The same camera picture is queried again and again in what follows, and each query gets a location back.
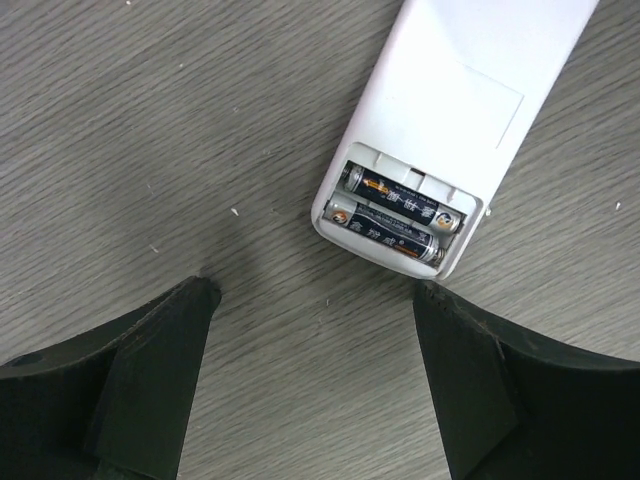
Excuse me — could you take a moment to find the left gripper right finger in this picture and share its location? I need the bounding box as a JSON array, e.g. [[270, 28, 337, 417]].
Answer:
[[413, 281, 639, 479]]

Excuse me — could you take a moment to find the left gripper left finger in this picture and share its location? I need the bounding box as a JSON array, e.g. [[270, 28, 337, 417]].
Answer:
[[1, 276, 221, 479]]

